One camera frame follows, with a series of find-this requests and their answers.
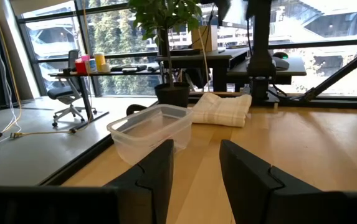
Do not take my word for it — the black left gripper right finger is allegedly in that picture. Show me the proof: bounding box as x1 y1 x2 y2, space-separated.
219 139 329 224

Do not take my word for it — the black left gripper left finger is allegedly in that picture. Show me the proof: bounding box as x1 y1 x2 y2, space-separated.
103 139 175 224

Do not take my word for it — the clear plastic tupperware container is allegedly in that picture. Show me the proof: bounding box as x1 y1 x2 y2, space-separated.
106 103 195 166

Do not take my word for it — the folded plaid cloth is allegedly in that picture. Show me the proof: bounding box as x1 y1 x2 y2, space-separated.
189 92 253 128

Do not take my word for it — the black plant pot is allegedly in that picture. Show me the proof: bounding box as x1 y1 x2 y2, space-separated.
153 82 192 108

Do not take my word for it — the grey office chair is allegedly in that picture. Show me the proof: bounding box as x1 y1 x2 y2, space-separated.
46 49 98 128

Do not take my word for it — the long black table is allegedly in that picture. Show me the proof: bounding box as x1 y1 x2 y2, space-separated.
49 63 161 123

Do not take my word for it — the black desk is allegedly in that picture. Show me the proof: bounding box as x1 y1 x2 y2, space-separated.
227 57 307 85

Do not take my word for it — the black computer mouse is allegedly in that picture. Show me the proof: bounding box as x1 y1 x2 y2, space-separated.
271 51 290 72

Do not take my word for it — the white tub blue label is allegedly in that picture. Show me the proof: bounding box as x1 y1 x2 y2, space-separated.
87 58 98 74

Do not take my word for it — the yellow canister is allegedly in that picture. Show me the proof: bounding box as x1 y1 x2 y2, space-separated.
93 52 107 73

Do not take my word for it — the red box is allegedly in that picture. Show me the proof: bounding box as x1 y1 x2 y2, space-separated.
74 60 87 75

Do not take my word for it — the cardboard box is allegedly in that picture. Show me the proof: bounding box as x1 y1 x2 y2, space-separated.
191 24 219 53

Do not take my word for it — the green leafy plant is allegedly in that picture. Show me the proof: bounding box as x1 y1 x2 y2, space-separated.
127 0 203 86

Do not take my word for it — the black floor rail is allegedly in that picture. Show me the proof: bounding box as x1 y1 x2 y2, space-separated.
69 111 110 134

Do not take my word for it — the yellow floor cable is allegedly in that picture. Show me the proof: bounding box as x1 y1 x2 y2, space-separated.
9 108 93 139

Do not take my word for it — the yellow cord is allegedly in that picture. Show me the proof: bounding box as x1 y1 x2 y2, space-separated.
196 26 212 93

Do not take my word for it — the white cable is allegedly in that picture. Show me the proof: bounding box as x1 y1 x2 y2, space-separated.
0 0 23 153

